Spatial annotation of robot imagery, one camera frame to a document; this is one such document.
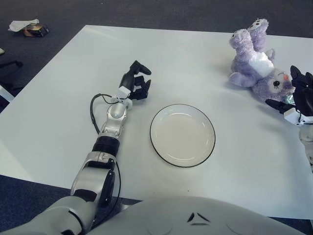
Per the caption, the crumpled white paper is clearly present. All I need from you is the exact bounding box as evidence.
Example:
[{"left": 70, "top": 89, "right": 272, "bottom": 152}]
[{"left": 8, "top": 18, "right": 40, "bottom": 32}]

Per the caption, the dark cardboard box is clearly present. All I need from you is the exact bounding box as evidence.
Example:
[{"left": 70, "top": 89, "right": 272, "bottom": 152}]
[{"left": 23, "top": 23, "right": 50, "bottom": 38}]

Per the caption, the white plate with black rim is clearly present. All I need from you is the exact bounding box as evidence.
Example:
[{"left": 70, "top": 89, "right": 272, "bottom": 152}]
[{"left": 149, "top": 103, "right": 216, "bottom": 168}]

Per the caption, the thin black elbow cable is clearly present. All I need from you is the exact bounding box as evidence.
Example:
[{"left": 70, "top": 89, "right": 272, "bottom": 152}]
[{"left": 94, "top": 160, "right": 122, "bottom": 220}]

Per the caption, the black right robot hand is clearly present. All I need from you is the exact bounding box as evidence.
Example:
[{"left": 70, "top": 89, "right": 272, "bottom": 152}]
[{"left": 265, "top": 65, "right": 313, "bottom": 125}]

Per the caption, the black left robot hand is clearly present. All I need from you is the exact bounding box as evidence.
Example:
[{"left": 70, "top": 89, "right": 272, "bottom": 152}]
[{"left": 116, "top": 60, "right": 152, "bottom": 101}]

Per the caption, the black chair base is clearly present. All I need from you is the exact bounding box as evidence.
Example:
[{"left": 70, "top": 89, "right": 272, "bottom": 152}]
[{"left": 0, "top": 60, "right": 23, "bottom": 90}]

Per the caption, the white furniture edge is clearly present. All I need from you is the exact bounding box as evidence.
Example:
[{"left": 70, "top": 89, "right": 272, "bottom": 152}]
[{"left": 0, "top": 85, "right": 15, "bottom": 102}]

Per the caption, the purple plush bunny doll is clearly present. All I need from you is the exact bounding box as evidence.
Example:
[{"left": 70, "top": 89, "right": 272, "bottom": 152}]
[{"left": 228, "top": 17, "right": 296, "bottom": 102}]

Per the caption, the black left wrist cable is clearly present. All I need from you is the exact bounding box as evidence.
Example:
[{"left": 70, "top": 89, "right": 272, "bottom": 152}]
[{"left": 89, "top": 93, "right": 118, "bottom": 134}]

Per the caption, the silver robot torso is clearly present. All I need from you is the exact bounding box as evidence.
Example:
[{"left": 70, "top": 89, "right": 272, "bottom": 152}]
[{"left": 92, "top": 195, "right": 306, "bottom": 235}]

